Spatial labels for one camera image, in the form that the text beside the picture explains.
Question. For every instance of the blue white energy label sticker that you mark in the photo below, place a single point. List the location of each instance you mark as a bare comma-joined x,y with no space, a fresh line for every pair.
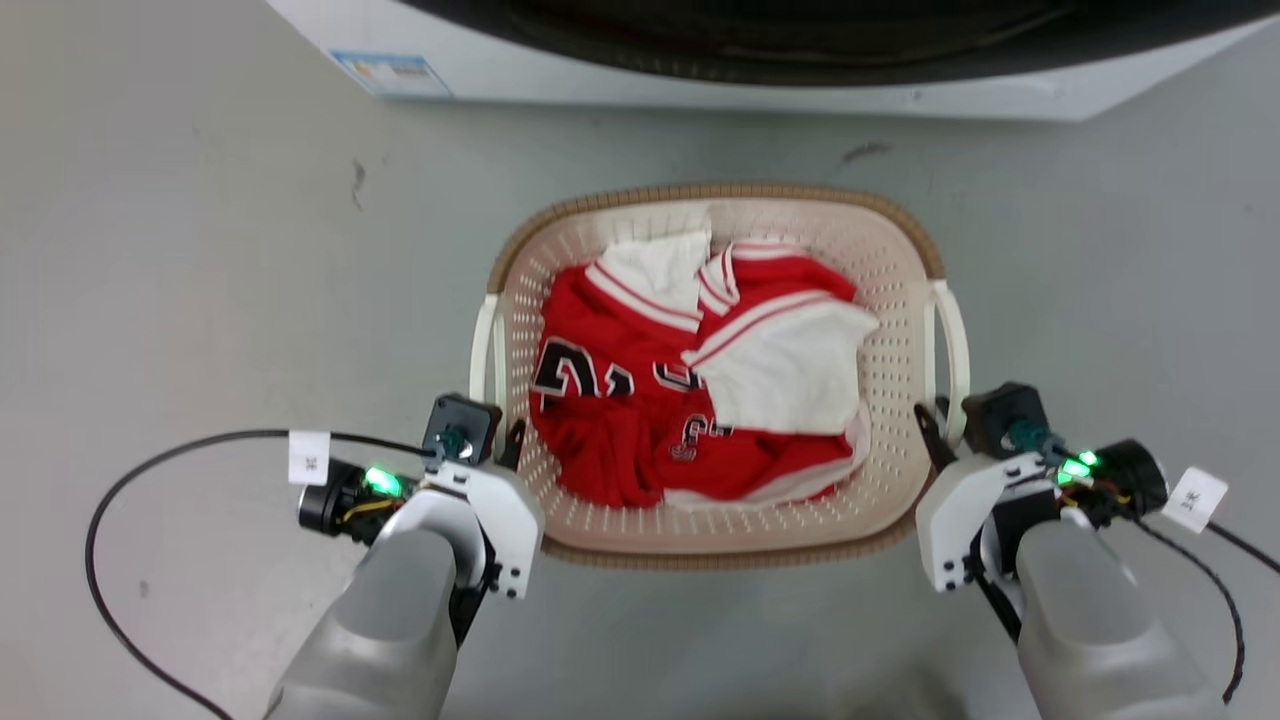
392,72

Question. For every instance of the beige perforated plastic laundry basket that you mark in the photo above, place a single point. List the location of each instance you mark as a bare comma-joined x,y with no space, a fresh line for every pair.
890,300

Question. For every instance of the white front-load washing machine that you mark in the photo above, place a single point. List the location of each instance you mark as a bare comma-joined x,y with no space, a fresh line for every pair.
700,85

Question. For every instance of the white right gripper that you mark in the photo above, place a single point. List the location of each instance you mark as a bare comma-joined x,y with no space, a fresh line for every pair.
950,510

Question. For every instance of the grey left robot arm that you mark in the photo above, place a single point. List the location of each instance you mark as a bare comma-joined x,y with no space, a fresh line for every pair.
390,620

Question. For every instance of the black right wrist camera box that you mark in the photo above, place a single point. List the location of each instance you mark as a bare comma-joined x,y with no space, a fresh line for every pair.
1003,415

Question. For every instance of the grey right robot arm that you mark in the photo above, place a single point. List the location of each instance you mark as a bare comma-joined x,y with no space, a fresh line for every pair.
1090,620

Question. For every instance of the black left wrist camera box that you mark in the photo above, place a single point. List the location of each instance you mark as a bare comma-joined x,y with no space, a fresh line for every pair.
462,425

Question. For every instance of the white cloth garment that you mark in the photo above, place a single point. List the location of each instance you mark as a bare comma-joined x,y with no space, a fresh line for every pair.
790,370

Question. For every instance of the red jersey with white trim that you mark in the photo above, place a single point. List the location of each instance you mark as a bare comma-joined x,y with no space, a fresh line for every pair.
610,440

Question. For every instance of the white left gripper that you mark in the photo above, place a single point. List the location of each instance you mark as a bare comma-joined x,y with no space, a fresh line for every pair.
505,520

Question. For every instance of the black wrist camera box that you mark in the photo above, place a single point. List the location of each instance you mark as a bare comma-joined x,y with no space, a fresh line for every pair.
1003,415
462,425

